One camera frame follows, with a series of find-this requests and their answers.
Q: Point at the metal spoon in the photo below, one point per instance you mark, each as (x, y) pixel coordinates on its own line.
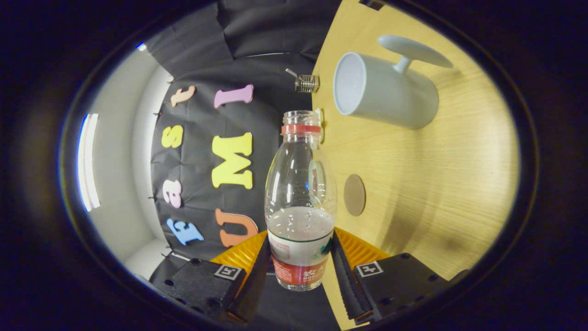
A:
(291, 72)

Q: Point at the round brown coaster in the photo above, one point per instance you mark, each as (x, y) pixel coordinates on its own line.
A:
(354, 195)

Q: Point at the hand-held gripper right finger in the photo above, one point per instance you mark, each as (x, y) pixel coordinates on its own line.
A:
(347, 285)

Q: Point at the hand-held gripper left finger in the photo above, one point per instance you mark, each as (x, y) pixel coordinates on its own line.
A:
(257, 285)

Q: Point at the ceiling light panel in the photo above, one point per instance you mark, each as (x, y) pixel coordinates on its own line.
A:
(141, 46)

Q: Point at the clear plastic juice bottle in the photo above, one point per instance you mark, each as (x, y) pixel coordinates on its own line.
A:
(301, 230)

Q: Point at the small black block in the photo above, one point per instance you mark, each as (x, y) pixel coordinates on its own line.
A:
(372, 4)

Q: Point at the wooden table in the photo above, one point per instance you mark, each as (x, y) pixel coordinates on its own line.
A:
(436, 193)

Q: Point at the black backdrop cloth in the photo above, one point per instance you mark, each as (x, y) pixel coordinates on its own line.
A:
(257, 41)

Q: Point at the pale grey cup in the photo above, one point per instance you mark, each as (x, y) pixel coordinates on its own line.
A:
(395, 94)

